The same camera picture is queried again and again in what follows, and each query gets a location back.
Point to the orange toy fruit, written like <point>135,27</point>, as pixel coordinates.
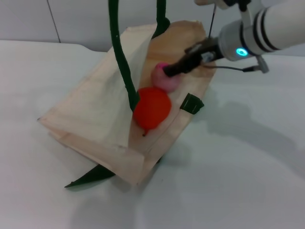
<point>152,109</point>

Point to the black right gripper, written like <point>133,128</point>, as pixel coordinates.
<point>205,52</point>

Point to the pink toy peach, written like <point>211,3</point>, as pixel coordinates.
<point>164,81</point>

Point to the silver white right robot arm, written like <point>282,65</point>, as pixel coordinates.
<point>259,35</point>

